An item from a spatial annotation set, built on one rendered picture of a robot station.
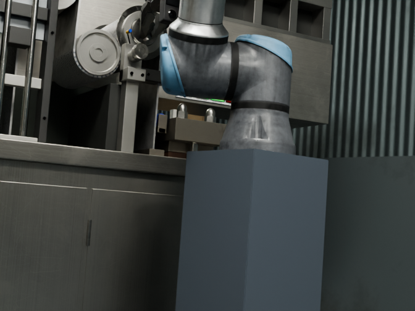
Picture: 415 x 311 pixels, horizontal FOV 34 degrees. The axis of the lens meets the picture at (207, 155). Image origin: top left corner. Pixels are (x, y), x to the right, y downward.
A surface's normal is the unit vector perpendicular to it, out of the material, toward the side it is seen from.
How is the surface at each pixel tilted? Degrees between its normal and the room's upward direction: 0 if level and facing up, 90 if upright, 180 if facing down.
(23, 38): 90
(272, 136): 73
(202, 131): 90
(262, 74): 94
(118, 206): 90
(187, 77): 122
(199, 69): 116
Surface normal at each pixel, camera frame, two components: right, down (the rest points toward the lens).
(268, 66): 0.16, -0.07
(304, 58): 0.48, -0.04
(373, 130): -0.77, -0.11
